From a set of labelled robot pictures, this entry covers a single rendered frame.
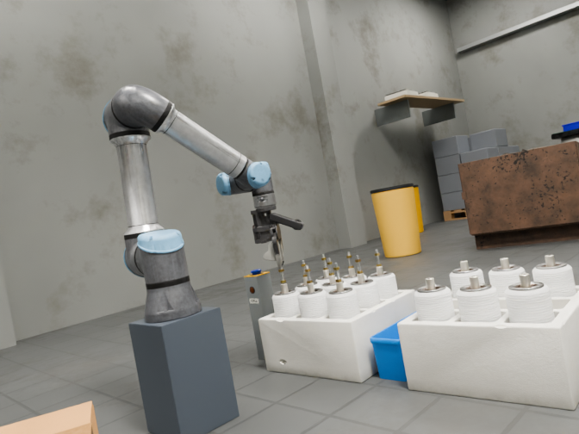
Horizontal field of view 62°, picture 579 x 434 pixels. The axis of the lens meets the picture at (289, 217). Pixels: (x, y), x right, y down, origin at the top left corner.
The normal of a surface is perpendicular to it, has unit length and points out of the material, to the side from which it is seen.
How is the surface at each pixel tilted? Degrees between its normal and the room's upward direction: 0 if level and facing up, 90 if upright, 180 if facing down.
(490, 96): 90
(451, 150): 90
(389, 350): 92
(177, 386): 90
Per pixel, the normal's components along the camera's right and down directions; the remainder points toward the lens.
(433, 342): -0.65, 0.12
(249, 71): 0.69, -0.11
